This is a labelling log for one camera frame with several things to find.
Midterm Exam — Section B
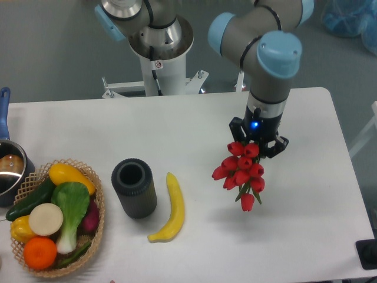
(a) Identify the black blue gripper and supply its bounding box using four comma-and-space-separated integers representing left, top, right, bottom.
229, 113, 289, 159

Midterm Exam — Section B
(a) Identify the red tulip bouquet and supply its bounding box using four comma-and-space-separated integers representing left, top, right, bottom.
211, 141, 265, 212

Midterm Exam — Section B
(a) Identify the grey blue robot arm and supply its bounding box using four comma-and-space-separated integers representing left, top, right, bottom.
94, 1, 314, 158

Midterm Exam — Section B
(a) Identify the yellow banana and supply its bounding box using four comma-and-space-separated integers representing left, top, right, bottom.
147, 172, 186, 243

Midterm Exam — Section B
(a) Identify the dark grey ribbed vase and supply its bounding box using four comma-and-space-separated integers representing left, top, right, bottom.
111, 158, 157, 219

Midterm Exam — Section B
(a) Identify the blue plastic bag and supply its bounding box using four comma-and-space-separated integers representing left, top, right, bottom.
321, 1, 376, 55

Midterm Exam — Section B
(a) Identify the black device at edge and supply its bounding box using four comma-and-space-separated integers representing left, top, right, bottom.
355, 239, 376, 270

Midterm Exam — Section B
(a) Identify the purple sweet potato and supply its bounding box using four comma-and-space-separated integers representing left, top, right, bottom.
81, 199, 100, 233

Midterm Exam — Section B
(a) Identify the green bok choy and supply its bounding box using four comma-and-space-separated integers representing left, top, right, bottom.
51, 182, 90, 254

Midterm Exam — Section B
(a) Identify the yellow squash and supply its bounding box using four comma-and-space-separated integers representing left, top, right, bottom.
48, 163, 96, 195

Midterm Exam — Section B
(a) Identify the woven wicker basket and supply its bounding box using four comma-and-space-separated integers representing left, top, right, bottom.
11, 159, 105, 278

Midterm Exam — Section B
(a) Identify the dark green cucumber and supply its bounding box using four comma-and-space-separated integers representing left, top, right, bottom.
6, 177, 56, 222

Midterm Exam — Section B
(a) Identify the round cream slice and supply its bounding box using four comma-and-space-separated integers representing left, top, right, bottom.
28, 203, 64, 236

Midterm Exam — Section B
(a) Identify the green chili pepper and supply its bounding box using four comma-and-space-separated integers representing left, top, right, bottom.
55, 242, 91, 269

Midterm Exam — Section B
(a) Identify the orange fruit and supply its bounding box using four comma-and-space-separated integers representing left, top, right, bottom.
23, 237, 57, 270

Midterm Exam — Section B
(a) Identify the yellow bell pepper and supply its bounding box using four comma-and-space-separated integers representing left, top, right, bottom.
11, 215, 37, 243

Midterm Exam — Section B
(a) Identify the white frame at right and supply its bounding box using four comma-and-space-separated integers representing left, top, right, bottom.
348, 101, 376, 159

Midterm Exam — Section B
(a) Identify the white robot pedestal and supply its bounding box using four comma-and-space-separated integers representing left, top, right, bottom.
102, 15, 209, 98

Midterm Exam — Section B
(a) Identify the blue handled saucepan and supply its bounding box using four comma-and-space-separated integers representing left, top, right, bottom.
1, 87, 35, 208

